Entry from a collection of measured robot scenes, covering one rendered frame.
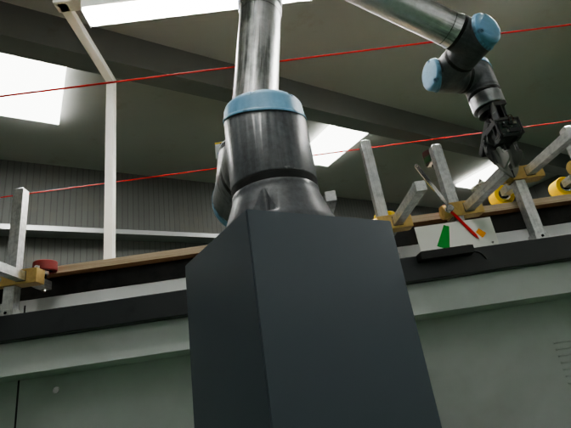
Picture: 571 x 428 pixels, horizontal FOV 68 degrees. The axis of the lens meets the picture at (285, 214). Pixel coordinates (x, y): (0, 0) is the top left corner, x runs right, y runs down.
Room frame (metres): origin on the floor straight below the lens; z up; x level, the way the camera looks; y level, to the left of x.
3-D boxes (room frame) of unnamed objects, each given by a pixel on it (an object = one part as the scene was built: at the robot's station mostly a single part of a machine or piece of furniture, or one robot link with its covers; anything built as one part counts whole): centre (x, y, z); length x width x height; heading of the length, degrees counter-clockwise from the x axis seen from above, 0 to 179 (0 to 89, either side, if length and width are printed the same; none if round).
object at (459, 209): (1.38, -0.60, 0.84); 0.14 x 0.06 x 0.05; 92
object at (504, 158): (1.05, -0.62, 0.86); 0.06 x 0.03 x 0.09; 2
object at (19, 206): (1.32, 0.92, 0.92); 0.04 x 0.04 x 0.48; 2
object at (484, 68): (1.06, -0.63, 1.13); 0.10 x 0.09 x 0.12; 109
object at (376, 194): (1.37, -0.33, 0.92); 0.04 x 0.04 x 0.48; 2
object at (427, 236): (1.35, -0.55, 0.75); 0.26 x 0.01 x 0.10; 92
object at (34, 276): (1.32, 0.90, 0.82); 0.14 x 0.06 x 0.05; 92
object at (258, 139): (0.67, 0.01, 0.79); 0.17 x 0.15 x 0.18; 19
